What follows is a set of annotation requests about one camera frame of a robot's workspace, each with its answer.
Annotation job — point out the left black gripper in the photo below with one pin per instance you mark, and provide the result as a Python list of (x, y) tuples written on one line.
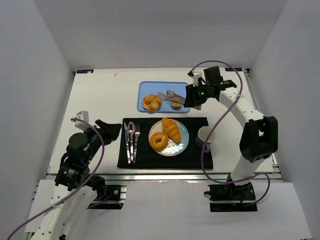
[(102, 132)]

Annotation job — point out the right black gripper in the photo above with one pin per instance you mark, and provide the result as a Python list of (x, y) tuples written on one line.
[(190, 95)]

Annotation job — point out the metal tongs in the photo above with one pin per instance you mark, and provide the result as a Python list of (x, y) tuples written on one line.
[(172, 97)]

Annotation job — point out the croissant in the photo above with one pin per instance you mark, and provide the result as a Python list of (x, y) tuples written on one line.
[(171, 128), (151, 102)]

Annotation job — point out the bagel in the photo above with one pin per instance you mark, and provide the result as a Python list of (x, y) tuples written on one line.
[(159, 141)]

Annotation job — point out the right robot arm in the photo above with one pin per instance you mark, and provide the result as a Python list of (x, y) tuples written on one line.
[(259, 139)]

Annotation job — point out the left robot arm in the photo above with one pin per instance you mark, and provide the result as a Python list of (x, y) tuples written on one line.
[(76, 186)]

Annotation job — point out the bread slice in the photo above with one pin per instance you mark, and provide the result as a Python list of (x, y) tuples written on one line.
[(175, 105)]

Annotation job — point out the table knife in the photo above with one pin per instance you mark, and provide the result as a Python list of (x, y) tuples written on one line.
[(126, 133)]

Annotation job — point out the spoon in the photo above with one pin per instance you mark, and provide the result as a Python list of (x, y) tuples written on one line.
[(131, 130)]

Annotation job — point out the fork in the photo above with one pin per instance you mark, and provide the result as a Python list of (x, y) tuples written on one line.
[(136, 136)]

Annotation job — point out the black placemat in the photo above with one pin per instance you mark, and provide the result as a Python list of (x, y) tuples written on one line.
[(147, 158)]

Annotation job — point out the teal mug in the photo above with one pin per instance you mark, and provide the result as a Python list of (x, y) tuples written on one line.
[(205, 138)]

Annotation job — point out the blue tray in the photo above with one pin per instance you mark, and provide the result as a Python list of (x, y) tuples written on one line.
[(153, 87)]

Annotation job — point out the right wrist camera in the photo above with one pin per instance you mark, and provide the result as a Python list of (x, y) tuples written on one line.
[(196, 77)]

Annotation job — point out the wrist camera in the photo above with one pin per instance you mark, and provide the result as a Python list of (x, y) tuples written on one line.
[(196, 77), (84, 117)]

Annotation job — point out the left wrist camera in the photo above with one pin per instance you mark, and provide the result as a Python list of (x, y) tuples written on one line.
[(84, 117)]

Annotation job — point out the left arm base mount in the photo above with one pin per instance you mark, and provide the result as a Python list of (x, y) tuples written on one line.
[(112, 197)]

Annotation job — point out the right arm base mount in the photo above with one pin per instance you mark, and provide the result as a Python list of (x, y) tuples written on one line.
[(231, 195)]

